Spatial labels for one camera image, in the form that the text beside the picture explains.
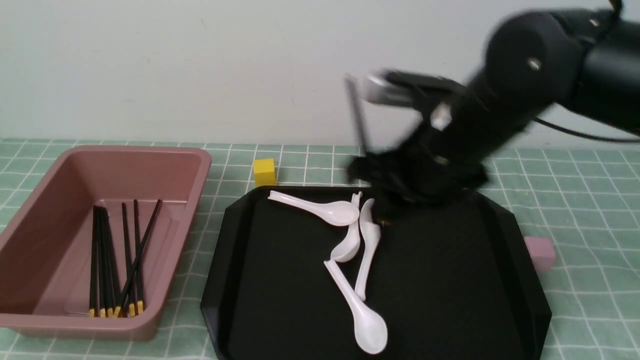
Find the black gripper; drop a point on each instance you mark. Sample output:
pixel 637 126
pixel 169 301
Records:
pixel 461 126

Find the black chopstick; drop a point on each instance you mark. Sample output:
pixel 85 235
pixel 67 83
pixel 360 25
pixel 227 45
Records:
pixel 127 305
pixel 139 280
pixel 357 113
pixel 114 276
pixel 103 274
pixel 94 268

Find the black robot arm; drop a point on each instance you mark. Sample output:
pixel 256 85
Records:
pixel 573 70

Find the white spoon upright right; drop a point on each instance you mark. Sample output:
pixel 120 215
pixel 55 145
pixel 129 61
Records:
pixel 371 235

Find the white spoon top left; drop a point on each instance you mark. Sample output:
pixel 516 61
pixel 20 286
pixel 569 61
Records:
pixel 339 213

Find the white spoon middle hidden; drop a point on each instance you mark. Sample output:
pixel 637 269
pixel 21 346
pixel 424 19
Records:
pixel 347 249

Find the black plastic tray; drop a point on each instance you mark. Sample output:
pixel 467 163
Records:
pixel 452 283

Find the yellow cube block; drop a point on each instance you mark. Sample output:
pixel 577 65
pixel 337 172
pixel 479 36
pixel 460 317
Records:
pixel 264 172

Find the white spoon bottom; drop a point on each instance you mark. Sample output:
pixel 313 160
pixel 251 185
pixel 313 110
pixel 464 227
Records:
pixel 370 329

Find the pink cube block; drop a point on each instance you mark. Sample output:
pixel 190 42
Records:
pixel 542 252

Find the green checked tablecloth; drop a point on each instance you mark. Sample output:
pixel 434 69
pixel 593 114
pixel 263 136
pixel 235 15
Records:
pixel 587 201

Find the black chopstick diagonal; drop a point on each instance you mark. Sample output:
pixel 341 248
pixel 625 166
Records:
pixel 145 237

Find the pink plastic bin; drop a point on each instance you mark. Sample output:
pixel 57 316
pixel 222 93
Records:
pixel 46 247

